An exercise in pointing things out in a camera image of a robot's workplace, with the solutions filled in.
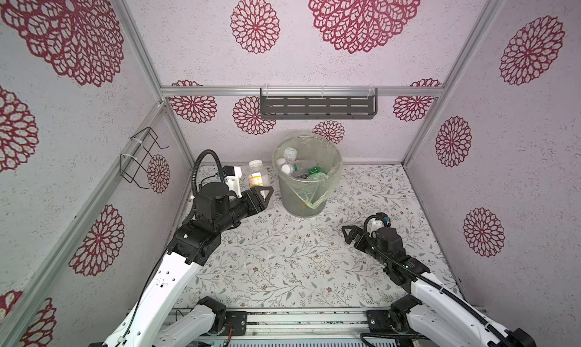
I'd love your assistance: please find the grey mesh waste bin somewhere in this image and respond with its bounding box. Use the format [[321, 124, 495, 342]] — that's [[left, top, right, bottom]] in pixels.
[[272, 135, 343, 218]]

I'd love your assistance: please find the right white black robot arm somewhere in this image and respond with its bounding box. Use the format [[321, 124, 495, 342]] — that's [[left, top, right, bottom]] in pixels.
[[341, 212, 536, 346]]

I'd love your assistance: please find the clear bottle orange label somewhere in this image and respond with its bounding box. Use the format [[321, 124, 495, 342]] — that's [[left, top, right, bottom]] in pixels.
[[248, 159, 271, 188]]

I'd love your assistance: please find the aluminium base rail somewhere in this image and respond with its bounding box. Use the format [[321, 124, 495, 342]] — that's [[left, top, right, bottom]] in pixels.
[[221, 309, 387, 339]]

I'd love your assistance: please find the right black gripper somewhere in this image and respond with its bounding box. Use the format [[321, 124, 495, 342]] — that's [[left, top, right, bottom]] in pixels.
[[342, 224, 390, 270]]

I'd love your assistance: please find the white bottle red cap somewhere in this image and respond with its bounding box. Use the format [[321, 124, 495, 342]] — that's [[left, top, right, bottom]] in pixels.
[[284, 147, 297, 163]]

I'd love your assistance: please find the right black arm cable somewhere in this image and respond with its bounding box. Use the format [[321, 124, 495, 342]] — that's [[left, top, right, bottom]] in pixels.
[[362, 214, 518, 347]]

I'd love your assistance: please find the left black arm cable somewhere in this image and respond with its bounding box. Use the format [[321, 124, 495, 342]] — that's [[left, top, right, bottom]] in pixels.
[[190, 149, 226, 198]]

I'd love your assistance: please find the grey slotted wall shelf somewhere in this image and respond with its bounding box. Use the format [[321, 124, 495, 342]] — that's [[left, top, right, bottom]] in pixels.
[[259, 88, 378, 120]]

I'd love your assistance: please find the translucent green bin liner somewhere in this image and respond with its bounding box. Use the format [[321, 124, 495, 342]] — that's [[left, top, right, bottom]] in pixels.
[[271, 132, 344, 209]]

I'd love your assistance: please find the black wire wall rack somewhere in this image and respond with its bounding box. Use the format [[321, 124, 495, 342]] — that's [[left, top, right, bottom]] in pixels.
[[118, 127, 169, 190]]

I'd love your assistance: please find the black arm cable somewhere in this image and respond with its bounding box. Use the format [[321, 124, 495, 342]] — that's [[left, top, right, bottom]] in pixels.
[[190, 149, 226, 198], [362, 214, 518, 347]]

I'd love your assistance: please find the green soda bottle yellow cap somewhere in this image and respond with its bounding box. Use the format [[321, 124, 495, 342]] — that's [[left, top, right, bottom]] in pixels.
[[307, 165, 328, 182]]

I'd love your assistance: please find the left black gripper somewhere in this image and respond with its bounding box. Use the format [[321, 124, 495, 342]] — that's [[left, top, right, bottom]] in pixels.
[[215, 186, 273, 235]]

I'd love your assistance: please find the clear bottle sunflower label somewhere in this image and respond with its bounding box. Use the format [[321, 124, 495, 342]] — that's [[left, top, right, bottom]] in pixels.
[[281, 163, 304, 178]]

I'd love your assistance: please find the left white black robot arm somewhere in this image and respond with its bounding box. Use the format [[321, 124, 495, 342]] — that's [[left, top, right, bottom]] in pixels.
[[101, 177, 274, 346]]

